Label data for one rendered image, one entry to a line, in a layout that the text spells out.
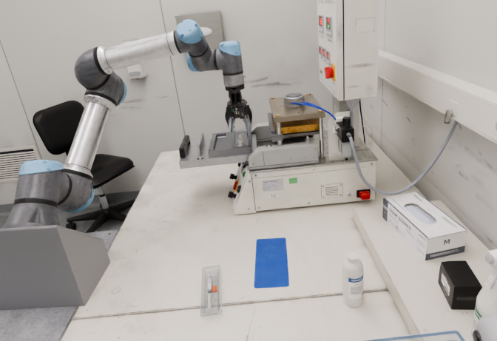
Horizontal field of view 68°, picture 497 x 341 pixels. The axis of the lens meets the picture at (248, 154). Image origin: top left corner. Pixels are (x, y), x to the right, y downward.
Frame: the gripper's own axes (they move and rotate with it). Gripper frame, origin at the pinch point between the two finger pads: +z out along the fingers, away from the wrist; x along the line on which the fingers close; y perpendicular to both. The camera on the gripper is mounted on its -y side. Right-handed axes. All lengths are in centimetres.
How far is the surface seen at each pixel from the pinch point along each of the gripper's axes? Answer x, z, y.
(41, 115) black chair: -140, 12, -108
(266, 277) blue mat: 5, 25, 53
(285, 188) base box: 14.6, 16.4, 17.3
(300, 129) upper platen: 22.3, -3.3, 10.1
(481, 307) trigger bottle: 45, 8, 85
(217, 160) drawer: -9.2, 5.2, 11.1
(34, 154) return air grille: -177, 53, -142
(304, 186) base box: 21.6, 16.3, 17.2
